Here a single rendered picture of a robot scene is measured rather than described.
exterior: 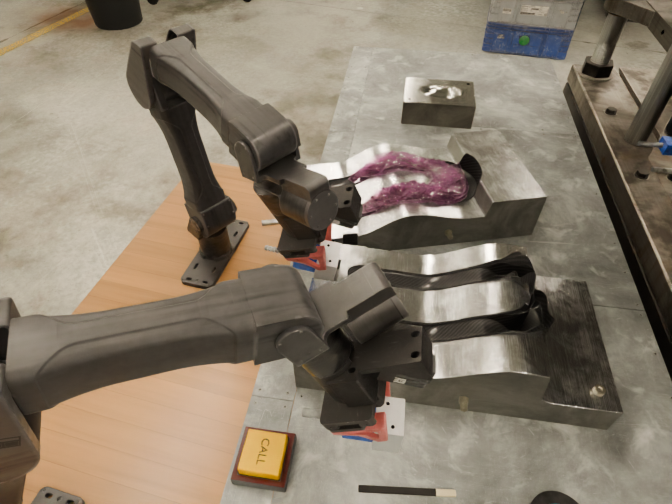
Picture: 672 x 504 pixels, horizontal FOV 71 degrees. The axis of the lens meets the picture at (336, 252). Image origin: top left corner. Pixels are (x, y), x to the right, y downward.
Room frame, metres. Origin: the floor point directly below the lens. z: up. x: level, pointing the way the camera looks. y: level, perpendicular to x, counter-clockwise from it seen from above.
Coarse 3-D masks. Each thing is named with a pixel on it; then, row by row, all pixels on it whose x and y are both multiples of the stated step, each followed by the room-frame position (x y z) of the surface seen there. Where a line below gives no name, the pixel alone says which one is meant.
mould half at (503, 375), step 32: (352, 256) 0.61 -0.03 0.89; (384, 256) 0.61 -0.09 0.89; (416, 256) 0.61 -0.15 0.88; (448, 256) 0.60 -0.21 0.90; (480, 256) 0.57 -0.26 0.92; (480, 288) 0.50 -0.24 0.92; (512, 288) 0.49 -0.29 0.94; (544, 288) 0.55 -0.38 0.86; (576, 288) 0.55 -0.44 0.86; (416, 320) 0.47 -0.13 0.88; (448, 320) 0.46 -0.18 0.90; (576, 320) 0.48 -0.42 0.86; (448, 352) 0.40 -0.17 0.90; (480, 352) 0.38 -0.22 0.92; (512, 352) 0.37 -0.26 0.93; (544, 352) 0.37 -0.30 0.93; (576, 352) 0.42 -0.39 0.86; (448, 384) 0.35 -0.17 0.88; (480, 384) 0.35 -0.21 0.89; (512, 384) 0.34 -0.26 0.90; (544, 384) 0.33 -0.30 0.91; (576, 384) 0.36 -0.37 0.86; (608, 384) 0.36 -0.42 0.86; (512, 416) 0.34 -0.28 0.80; (544, 416) 0.33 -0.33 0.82; (576, 416) 0.32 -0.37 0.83; (608, 416) 0.32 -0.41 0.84
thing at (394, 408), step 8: (392, 400) 0.29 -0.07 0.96; (400, 400) 0.29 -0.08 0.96; (304, 408) 0.28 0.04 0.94; (376, 408) 0.27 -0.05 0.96; (384, 408) 0.27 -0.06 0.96; (392, 408) 0.27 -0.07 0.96; (400, 408) 0.27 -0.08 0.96; (304, 416) 0.27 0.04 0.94; (312, 416) 0.27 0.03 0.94; (392, 416) 0.26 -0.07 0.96; (400, 416) 0.26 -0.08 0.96; (392, 424) 0.25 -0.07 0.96; (400, 424) 0.25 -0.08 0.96; (376, 432) 0.24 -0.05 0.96; (392, 432) 0.24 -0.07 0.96; (400, 432) 0.24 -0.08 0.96; (360, 440) 0.25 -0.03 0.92; (368, 440) 0.25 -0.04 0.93; (392, 440) 0.24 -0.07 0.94; (400, 440) 0.24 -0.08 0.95; (376, 448) 0.24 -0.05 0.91; (384, 448) 0.24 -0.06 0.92; (392, 448) 0.24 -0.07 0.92
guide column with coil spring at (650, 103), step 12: (660, 72) 1.15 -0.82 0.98; (660, 84) 1.14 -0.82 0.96; (648, 96) 1.15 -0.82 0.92; (660, 96) 1.13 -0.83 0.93; (648, 108) 1.14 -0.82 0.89; (660, 108) 1.13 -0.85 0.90; (636, 120) 1.15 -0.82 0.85; (648, 120) 1.13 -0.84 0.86; (636, 132) 1.14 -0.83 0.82; (648, 132) 1.13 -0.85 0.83; (636, 144) 1.13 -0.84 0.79
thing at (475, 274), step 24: (480, 264) 0.55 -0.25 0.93; (504, 264) 0.54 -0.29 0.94; (528, 264) 0.53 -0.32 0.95; (408, 288) 0.53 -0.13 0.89; (432, 288) 0.53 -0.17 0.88; (528, 288) 0.48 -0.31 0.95; (504, 312) 0.44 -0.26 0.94; (528, 312) 0.44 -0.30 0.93; (432, 336) 0.43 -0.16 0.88; (456, 336) 0.42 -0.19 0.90; (480, 336) 0.41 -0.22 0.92
